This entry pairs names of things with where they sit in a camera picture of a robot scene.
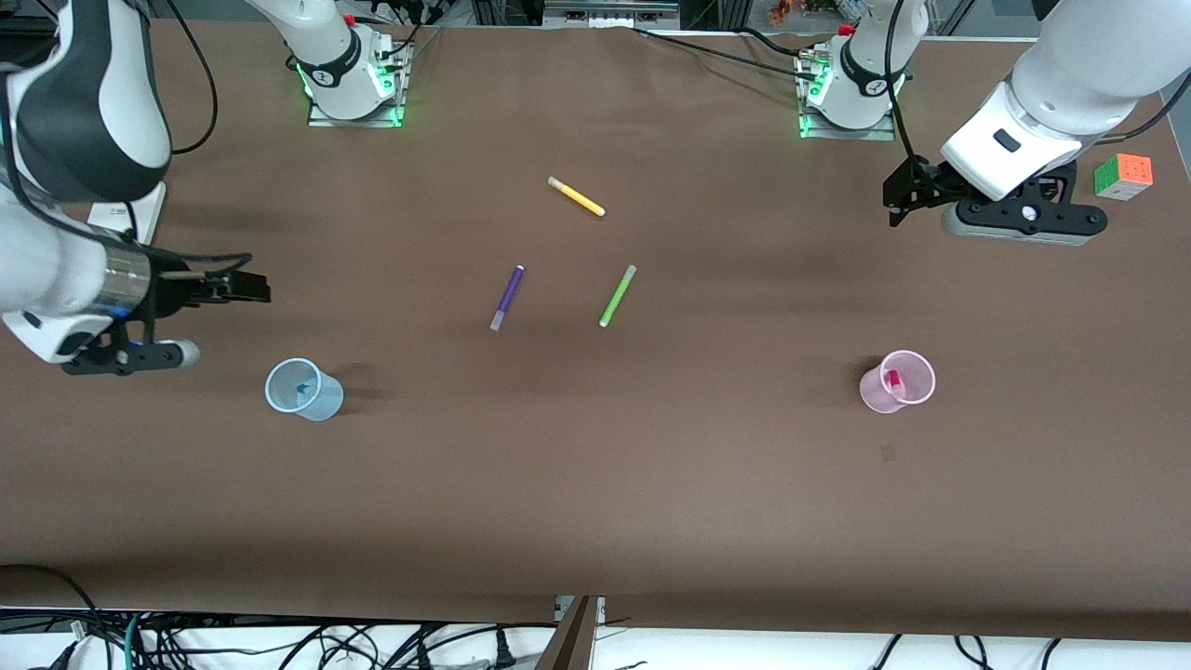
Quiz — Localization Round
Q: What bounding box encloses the white desk lamp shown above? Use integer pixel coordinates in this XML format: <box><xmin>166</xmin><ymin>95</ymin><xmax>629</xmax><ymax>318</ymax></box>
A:
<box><xmin>88</xmin><ymin>181</ymin><xmax>168</xmax><ymax>248</ymax></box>

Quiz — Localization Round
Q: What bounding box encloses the light blue plastic cup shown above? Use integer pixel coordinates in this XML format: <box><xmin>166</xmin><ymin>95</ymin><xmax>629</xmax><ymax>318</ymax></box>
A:
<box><xmin>265</xmin><ymin>358</ymin><xmax>344</xmax><ymax>422</ymax></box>

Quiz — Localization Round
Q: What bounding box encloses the colourful puzzle cube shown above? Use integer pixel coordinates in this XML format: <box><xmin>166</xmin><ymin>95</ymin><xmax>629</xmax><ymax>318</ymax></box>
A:
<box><xmin>1093</xmin><ymin>153</ymin><xmax>1155</xmax><ymax>202</ymax></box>

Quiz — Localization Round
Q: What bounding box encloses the pink plastic cup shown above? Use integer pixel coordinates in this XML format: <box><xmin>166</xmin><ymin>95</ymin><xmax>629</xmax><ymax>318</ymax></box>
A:
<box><xmin>859</xmin><ymin>350</ymin><xmax>937</xmax><ymax>414</ymax></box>

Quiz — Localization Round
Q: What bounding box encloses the purple marker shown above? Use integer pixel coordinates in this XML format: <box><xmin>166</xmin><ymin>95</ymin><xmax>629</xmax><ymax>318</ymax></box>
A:
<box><xmin>489</xmin><ymin>265</ymin><xmax>526</xmax><ymax>332</ymax></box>

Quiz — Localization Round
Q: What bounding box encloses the green marker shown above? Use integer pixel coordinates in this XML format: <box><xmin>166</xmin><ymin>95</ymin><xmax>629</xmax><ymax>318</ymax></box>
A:
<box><xmin>598</xmin><ymin>264</ymin><xmax>638</xmax><ymax>328</ymax></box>

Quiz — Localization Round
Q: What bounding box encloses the yellow marker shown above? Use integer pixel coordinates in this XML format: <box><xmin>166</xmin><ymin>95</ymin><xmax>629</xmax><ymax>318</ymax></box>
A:
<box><xmin>547</xmin><ymin>176</ymin><xmax>607</xmax><ymax>218</ymax></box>

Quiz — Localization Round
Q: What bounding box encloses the brown table support beam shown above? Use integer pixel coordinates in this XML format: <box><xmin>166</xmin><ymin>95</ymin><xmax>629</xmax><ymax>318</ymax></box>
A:
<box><xmin>535</xmin><ymin>596</ymin><xmax>601</xmax><ymax>670</ymax></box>

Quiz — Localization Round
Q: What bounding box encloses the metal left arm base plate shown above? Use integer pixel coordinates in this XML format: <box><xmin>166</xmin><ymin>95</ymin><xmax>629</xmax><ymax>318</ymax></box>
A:
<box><xmin>798</xmin><ymin>51</ymin><xmax>897</xmax><ymax>141</ymax></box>

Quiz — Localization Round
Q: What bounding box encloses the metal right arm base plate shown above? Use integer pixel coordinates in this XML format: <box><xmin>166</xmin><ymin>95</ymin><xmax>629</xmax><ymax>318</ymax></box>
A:
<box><xmin>307</xmin><ymin>37</ymin><xmax>410</xmax><ymax>128</ymax></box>

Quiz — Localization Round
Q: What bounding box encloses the black cable across table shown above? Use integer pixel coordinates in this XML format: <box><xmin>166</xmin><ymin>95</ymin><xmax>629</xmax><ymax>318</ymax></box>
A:
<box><xmin>631</xmin><ymin>26</ymin><xmax>824</xmax><ymax>83</ymax></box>

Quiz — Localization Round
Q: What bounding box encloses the black looped floor cable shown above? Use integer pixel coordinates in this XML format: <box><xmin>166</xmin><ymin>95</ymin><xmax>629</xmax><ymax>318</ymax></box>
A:
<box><xmin>0</xmin><ymin>563</ymin><xmax>105</xmax><ymax>670</ymax></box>

